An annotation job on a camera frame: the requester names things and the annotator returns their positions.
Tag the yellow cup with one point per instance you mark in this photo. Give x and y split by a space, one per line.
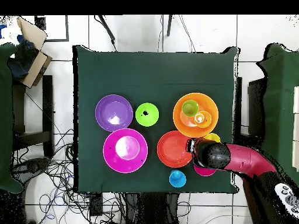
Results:
212 137

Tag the orange cup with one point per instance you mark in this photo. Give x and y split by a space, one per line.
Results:
205 121

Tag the green cup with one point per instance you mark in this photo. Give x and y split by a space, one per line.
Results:
190 108

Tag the large orange bowl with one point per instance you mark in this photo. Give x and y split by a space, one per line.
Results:
210 102

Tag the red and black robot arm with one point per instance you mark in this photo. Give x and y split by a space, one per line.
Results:
245 161

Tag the white box stack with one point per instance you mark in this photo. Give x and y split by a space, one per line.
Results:
296 128

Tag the wide red bowl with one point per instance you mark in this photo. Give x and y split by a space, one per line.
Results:
172 151

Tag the small crimson bowl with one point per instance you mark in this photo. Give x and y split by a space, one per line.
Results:
204 172

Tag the blue cup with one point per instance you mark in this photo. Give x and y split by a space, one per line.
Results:
177 179

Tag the small green bowl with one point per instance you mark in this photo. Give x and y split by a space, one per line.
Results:
149 119

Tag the large pink bowl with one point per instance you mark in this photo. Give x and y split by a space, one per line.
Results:
116 161

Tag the dark green table cloth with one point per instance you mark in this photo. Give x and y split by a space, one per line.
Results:
140 77

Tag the wide purple bowl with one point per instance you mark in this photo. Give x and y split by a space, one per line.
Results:
112 109

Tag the black power adapter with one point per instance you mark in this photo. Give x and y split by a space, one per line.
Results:
96 205

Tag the green cloth covered table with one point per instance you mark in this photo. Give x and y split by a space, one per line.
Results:
4 116
282 70

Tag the black tripod leg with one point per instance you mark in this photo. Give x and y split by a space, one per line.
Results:
108 29
169 25

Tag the cardboard box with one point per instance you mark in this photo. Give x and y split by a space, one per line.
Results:
37 67

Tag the dark blue fabric bundle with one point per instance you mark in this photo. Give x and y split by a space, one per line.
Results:
21 60

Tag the black stool frame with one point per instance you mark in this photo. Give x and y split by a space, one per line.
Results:
48 105
255 105

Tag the black square frame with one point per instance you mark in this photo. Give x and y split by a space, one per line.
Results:
67 28

